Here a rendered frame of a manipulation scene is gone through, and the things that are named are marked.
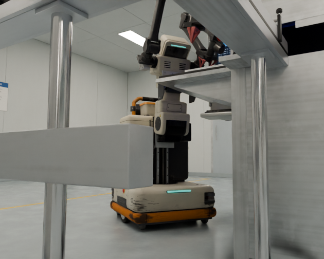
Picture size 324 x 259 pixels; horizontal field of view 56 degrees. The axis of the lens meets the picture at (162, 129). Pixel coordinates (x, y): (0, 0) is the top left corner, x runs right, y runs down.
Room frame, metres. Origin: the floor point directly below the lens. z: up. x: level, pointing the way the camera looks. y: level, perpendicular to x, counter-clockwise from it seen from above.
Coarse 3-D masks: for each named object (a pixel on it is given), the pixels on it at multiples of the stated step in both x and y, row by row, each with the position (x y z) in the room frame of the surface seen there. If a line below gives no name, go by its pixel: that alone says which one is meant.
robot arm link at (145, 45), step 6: (156, 0) 1.87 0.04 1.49; (162, 0) 1.84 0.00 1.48; (156, 6) 1.87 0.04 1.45; (162, 6) 1.86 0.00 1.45; (156, 12) 1.88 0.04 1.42; (162, 12) 1.89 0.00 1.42; (156, 18) 1.90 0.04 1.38; (156, 24) 1.92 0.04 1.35; (150, 30) 1.97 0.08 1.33; (156, 30) 1.94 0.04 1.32; (150, 36) 1.96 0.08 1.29; (156, 36) 1.96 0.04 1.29; (144, 42) 2.01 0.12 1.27; (150, 42) 1.98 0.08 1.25; (156, 42) 2.02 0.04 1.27; (144, 48) 2.01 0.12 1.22; (150, 48) 1.98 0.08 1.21
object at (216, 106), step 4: (228, 48) 2.32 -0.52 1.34; (216, 52) 2.36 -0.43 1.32; (224, 52) 2.33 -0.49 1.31; (228, 52) 2.32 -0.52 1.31; (220, 56) 2.35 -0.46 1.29; (212, 60) 2.38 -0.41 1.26; (216, 64) 2.36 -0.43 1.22; (212, 104) 2.38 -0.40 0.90; (216, 104) 2.37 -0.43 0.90; (220, 104) 2.35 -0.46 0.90; (212, 108) 2.38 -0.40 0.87; (216, 108) 2.37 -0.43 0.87; (220, 108) 2.35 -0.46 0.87; (224, 108) 2.34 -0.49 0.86; (228, 108) 2.32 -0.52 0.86
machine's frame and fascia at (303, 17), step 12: (264, 0) 1.19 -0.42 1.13; (276, 0) 1.16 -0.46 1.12; (288, 0) 1.14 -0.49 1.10; (300, 0) 1.11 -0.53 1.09; (312, 0) 1.09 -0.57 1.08; (288, 12) 1.14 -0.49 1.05; (300, 12) 1.12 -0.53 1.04; (312, 12) 1.09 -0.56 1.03; (276, 24) 1.16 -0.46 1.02; (300, 24) 1.12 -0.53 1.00; (312, 24) 1.09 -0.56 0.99
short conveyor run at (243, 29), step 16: (176, 0) 0.65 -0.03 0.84; (192, 0) 0.65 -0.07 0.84; (208, 0) 0.65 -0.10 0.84; (224, 0) 0.65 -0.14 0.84; (240, 0) 0.67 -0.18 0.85; (256, 0) 0.78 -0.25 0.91; (192, 16) 0.74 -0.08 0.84; (208, 16) 0.73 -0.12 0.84; (224, 16) 0.73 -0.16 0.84; (240, 16) 0.73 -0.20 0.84; (256, 16) 0.78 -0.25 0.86; (224, 32) 0.83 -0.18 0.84; (240, 32) 0.83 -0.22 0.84; (256, 32) 0.83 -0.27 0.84; (272, 32) 0.93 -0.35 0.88; (240, 48) 0.96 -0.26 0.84; (256, 48) 0.96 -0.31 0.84; (272, 48) 0.96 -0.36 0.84; (272, 64) 1.13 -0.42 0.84; (288, 64) 1.14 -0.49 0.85
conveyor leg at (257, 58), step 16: (256, 64) 0.99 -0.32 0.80; (256, 80) 0.99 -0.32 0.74; (256, 96) 0.99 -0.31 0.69; (256, 112) 0.99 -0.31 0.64; (256, 128) 1.00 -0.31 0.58; (256, 144) 1.00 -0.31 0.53; (256, 160) 1.00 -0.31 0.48; (256, 176) 1.00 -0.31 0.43; (256, 192) 1.00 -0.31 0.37; (256, 208) 1.00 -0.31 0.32; (256, 224) 1.00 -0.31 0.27; (256, 240) 1.00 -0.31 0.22; (256, 256) 1.00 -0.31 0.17
